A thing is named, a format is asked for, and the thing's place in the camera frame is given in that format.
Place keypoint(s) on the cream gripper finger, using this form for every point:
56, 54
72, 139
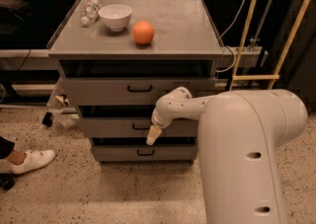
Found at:
153, 134

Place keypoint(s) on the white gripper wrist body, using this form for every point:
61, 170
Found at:
157, 120

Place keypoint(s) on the grey drawer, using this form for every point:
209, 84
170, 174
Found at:
128, 91
133, 127
145, 153

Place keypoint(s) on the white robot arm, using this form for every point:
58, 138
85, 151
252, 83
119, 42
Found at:
238, 133

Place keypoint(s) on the grey drawer cabinet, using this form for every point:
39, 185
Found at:
184, 46

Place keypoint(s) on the grey bottom drawer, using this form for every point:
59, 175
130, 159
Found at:
145, 153

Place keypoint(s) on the grey top drawer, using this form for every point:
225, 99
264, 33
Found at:
128, 91

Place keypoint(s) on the orange fruit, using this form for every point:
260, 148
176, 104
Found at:
143, 32

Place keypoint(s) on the clear plastic bin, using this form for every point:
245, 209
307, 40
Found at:
59, 105

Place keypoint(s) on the white ceramic bowl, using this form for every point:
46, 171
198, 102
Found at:
115, 17

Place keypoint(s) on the white sneaker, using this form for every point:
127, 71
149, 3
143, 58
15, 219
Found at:
34, 160

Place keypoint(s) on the black trouser leg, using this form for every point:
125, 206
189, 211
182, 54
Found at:
6, 147

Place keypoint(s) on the black chair caster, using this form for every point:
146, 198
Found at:
6, 181

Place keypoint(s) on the dark bag on shelf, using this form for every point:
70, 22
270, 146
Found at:
13, 14

